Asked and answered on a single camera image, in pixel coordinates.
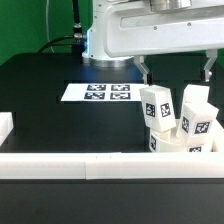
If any white round stool seat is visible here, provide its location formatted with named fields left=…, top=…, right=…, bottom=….
left=149, top=117, right=214, bottom=152

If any thin white cable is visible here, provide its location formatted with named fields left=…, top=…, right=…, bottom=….
left=45, top=0, right=55, bottom=54

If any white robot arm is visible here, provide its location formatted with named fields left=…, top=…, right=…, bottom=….
left=83, top=0, right=224, bottom=84

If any white left fence bar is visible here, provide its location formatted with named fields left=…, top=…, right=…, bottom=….
left=0, top=112, right=14, bottom=146

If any white sheet with tags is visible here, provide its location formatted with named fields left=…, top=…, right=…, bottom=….
left=61, top=83, right=145, bottom=102

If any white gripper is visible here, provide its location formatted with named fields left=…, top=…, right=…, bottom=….
left=103, top=0, right=224, bottom=84

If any white front fence bar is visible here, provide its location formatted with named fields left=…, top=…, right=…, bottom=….
left=0, top=152, right=224, bottom=180

